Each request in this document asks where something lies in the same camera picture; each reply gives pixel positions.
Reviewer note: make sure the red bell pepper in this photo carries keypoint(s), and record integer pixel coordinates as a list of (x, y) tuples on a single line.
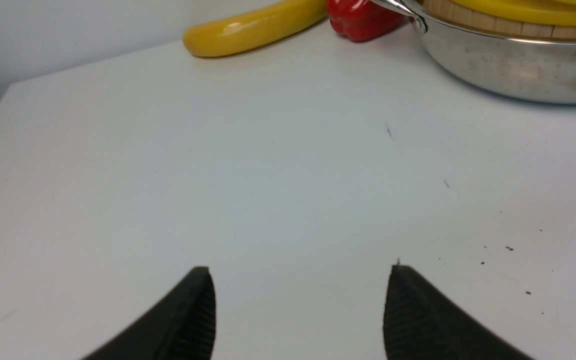
[(361, 20)]

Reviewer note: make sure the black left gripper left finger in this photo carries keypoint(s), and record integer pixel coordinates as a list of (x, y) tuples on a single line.
[(181, 326)]

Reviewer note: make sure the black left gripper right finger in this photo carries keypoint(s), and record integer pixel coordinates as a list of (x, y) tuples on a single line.
[(420, 323)]

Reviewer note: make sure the yellow bamboo steamer basket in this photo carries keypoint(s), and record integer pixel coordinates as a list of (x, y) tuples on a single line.
[(449, 11)]

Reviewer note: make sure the yellow plastic banana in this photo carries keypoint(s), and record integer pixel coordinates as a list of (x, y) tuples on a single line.
[(254, 29)]

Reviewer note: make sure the stainless steel pot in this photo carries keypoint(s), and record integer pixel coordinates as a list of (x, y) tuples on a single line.
[(516, 66)]

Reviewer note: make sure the yellow woven steamer lid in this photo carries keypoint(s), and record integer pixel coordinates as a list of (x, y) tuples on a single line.
[(561, 13)]

